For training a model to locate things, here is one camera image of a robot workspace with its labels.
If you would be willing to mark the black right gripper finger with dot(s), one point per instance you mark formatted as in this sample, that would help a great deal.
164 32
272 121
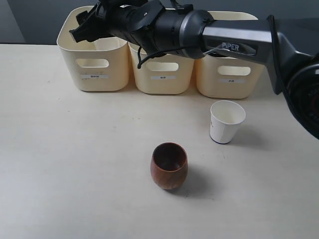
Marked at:
79 35

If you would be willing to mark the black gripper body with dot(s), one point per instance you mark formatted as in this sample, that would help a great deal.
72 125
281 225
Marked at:
108 18

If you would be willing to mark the white paper cup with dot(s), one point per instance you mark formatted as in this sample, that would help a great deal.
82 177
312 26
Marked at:
226 118

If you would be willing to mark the brown wooden cup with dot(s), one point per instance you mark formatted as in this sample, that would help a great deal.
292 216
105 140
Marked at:
169 166

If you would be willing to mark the clear plastic bottle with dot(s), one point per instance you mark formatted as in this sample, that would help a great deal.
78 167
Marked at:
108 44

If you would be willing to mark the cream left storage bin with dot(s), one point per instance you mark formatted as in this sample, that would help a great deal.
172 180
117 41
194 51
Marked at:
92 70

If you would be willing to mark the cream storage bin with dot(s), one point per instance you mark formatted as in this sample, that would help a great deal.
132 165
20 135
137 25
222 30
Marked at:
167 75
92 70
226 77

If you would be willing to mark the cream middle storage bin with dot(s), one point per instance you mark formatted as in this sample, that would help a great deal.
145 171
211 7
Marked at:
167 75

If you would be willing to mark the cream right storage bin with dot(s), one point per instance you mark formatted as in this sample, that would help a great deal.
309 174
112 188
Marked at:
226 77

